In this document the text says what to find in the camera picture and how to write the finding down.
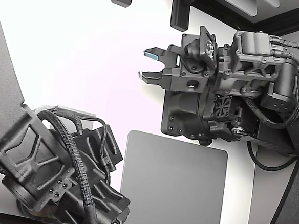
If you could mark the grey rounded rectangular mat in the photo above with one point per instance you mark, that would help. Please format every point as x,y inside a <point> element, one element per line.
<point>173,177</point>

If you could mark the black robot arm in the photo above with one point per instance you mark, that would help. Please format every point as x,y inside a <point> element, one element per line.
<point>185,114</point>
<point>21,146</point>

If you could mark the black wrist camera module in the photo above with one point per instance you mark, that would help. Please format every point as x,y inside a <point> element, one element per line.
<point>208,48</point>

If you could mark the long black post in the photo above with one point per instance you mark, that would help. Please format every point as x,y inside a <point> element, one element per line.
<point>181,9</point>

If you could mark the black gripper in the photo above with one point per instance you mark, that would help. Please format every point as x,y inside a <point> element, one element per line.
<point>182,79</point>

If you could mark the black frame beam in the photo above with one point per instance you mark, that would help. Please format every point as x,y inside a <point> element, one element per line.
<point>248,20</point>

